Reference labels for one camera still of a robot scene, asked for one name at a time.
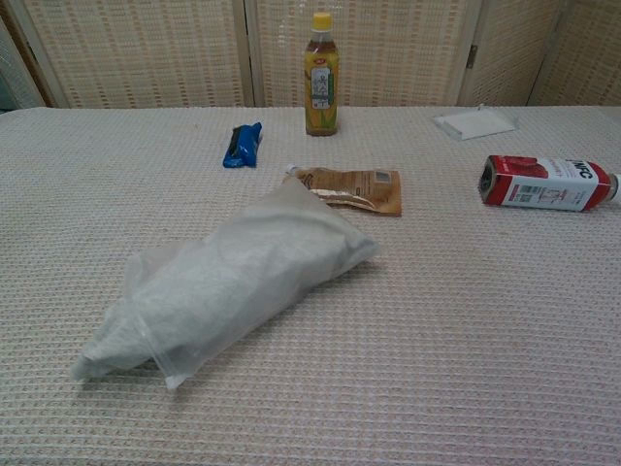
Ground white clothes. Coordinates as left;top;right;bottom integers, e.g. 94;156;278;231
77;213;375;378

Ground brown spouted drink pouch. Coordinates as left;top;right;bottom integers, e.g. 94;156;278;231
284;163;404;217

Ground transparent plastic zip bag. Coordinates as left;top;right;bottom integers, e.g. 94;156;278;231
70;175;381;391

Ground woven beige tablecloth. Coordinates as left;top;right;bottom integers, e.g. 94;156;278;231
0;104;621;466

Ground beige folding screen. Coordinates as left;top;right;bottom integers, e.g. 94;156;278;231
0;0;621;110

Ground clear plastic tray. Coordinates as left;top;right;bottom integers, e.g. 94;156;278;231
432;103;519;142

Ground red white juice bottle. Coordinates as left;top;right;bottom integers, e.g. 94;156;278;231
479;154;621;214

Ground blue snack packet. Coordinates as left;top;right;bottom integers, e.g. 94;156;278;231
221;121;264;170

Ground yellow capped tea bottle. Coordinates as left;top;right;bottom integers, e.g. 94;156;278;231
305;12;340;138

